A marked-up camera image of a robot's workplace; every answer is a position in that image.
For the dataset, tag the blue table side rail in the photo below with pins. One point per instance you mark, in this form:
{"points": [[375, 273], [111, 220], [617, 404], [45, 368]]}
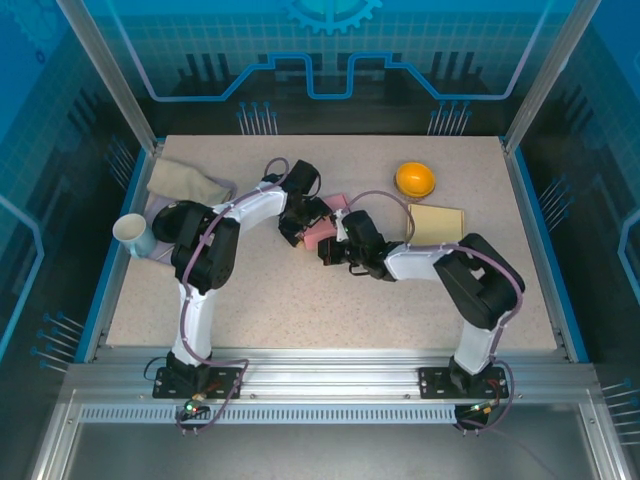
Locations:
{"points": [[135, 185], [532, 200]]}

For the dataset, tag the aluminium corner post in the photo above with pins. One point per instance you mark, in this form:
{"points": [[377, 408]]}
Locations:
{"points": [[539, 75], [120, 75]]}

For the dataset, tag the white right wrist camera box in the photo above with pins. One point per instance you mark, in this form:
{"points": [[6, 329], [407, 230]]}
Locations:
{"points": [[340, 222]]}

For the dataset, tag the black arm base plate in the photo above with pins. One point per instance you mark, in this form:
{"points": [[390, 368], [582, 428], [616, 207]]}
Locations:
{"points": [[435, 382], [170, 385]]}

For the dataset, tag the small connector with green light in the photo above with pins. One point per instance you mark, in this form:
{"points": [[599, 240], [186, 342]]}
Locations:
{"points": [[482, 410], [192, 407]]}

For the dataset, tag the beige folded cloth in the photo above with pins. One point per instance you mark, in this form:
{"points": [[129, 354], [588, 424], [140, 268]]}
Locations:
{"points": [[185, 180]]}

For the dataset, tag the aluminium front rail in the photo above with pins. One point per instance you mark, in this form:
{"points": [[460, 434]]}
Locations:
{"points": [[330, 375]]}

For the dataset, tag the white blue mug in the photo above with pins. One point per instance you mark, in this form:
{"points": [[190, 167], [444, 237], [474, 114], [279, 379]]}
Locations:
{"points": [[131, 231]]}

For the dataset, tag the yellow paper box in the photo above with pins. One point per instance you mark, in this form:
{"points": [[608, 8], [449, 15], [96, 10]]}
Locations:
{"points": [[436, 225]]}

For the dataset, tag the black round plate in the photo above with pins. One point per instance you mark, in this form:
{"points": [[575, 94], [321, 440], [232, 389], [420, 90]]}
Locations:
{"points": [[167, 220]]}

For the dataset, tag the pink paper box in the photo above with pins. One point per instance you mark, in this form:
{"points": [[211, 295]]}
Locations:
{"points": [[325, 225]]}

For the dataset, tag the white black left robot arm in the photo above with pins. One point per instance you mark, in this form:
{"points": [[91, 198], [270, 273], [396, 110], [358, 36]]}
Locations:
{"points": [[200, 280]]}

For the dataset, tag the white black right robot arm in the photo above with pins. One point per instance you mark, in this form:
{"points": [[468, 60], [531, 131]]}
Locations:
{"points": [[480, 290]]}

